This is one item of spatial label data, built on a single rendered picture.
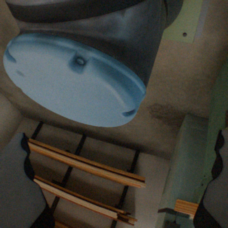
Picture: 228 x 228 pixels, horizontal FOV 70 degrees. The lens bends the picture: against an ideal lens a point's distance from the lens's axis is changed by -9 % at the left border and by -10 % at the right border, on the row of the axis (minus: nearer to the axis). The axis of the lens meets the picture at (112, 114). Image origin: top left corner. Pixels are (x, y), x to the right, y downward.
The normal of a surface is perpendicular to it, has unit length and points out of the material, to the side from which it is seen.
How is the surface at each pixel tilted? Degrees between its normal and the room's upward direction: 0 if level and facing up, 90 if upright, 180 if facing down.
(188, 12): 0
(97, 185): 90
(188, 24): 0
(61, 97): 5
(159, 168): 90
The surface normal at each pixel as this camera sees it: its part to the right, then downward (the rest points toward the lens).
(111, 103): -0.33, 0.87
